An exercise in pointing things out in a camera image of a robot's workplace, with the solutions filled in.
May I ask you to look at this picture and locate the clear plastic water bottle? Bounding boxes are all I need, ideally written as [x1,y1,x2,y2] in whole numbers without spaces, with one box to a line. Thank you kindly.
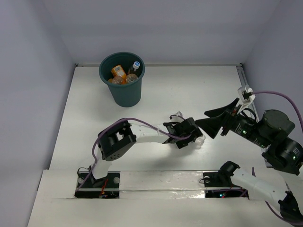
[127,61,141,75]

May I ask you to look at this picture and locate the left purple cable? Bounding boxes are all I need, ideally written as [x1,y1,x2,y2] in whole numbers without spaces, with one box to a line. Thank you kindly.
[75,115,192,197]

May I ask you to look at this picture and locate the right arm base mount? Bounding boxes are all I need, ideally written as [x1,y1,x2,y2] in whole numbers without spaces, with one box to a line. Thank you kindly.
[199,161,249,199]

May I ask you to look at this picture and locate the silver foil tape strip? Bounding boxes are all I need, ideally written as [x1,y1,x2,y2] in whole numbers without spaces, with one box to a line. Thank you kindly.
[119,171,205,199]

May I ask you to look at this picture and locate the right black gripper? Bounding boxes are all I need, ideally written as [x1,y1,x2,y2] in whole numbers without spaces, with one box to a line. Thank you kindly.
[194,96,270,147]

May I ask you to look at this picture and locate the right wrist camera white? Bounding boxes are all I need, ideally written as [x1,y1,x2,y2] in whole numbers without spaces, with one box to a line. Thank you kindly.
[238,85,256,111]

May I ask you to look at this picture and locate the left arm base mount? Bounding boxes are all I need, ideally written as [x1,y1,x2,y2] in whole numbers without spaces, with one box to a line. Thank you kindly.
[74,167,120,199]

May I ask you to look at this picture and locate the clear bottle black label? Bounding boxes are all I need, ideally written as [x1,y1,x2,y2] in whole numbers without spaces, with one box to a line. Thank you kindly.
[192,135,206,149]

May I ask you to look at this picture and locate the dark green plastic bin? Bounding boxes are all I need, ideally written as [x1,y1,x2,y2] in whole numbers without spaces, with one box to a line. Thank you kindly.
[99,52,145,107]

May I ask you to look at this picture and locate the tall orange label bottle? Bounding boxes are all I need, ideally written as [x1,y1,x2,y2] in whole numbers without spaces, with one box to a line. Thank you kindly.
[111,76,126,85]

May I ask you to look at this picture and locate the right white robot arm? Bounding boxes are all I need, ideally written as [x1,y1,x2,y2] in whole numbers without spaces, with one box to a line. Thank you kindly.
[195,96,303,227]

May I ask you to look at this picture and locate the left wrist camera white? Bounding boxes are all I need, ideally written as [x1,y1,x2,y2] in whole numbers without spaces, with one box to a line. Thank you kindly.
[169,111,185,123]

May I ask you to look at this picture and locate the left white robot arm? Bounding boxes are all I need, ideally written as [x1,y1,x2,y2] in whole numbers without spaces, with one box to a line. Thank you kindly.
[88,115,205,188]

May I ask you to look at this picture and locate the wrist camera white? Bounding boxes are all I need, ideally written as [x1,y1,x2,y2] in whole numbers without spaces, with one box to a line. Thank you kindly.
[238,85,256,111]
[169,111,185,123]

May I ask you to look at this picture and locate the aluminium rail right edge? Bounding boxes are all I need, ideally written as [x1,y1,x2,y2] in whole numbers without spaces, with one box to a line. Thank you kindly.
[236,64,259,120]

